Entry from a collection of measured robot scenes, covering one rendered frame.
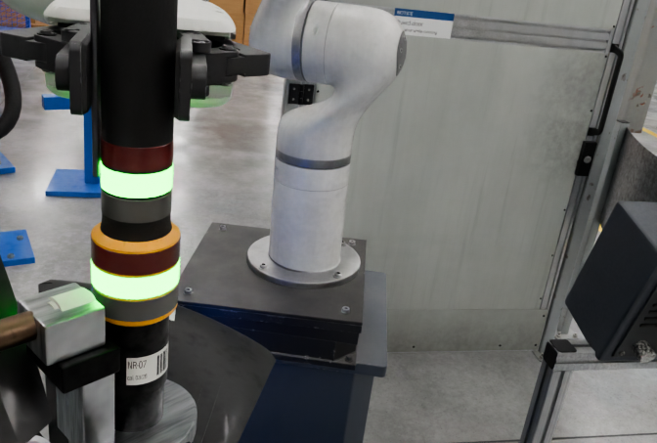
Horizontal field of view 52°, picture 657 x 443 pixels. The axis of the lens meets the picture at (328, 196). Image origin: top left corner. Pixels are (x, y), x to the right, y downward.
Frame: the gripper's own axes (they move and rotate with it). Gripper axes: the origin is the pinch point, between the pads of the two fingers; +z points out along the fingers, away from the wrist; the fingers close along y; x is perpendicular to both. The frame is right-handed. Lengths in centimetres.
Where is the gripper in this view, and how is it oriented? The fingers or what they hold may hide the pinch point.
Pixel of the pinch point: (134, 74)
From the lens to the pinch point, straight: 32.6
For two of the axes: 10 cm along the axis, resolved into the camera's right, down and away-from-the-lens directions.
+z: 1.9, 3.7, -9.1
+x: 1.1, -9.3, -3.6
